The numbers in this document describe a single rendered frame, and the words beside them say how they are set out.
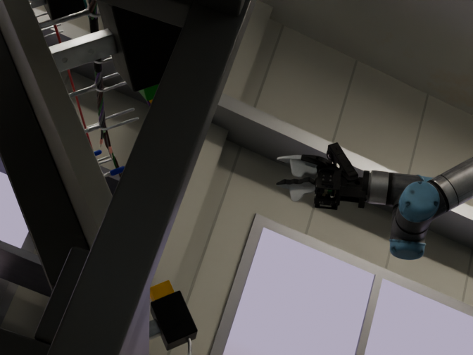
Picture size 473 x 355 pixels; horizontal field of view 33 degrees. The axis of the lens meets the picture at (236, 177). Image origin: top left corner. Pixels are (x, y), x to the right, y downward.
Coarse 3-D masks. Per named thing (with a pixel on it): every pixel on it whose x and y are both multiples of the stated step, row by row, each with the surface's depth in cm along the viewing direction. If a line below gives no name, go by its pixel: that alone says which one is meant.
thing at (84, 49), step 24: (96, 0) 80; (120, 24) 75; (144, 24) 76; (168, 24) 77; (72, 48) 77; (96, 48) 78; (120, 48) 77; (144, 48) 77; (168, 48) 78; (120, 72) 82; (144, 72) 79
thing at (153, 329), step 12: (156, 300) 109; (168, 300) 109; (180, 300) 109; (156, 312) 108; (168, 312) 108; (180, 312) 108; (156, 324) 109; (168, 324) 108; (180, 324) 108; (192, 324) 108; (156, 336) 109; (168, 336) 107; (180, 336) 107; (192, 336) 109; (168, 348) 109
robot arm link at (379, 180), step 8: (376, 176) 181; (384, 176) 181; (368, 184) 181; (376, 184) 180; (384, 184) 180; (368, 192) 181; (376, 192) 180; (384, 192) 180; (368, 200) 182; (376, 200) 181; (384, 200) 181
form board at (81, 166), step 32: (0, 0) 62; (32, 32) 59; (32, 64) 58; (32, 96) 67; (64, 96) 57; (64, 128) 56; (64, 160) 59; (96, 160) 56; (96, 192) 55; (96, 224) 54
